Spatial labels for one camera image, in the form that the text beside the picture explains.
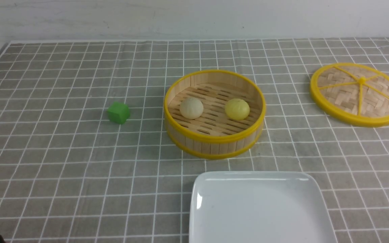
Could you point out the white steamed bun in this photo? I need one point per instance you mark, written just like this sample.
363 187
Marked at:
191 108

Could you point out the yellow steamed bun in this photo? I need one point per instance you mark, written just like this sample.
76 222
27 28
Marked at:
237 109

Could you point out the white square plate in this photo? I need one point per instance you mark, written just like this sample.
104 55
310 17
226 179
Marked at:
258 207

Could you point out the bamboo steamer basket yellow rim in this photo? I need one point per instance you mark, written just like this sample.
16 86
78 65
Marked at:
213 135

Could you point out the green cube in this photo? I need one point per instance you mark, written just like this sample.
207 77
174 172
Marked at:
118 113

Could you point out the grey checkered tablecloth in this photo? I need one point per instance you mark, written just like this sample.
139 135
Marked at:
69 174

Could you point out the woven bamboo steamer lid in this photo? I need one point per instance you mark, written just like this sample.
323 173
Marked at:
353 93

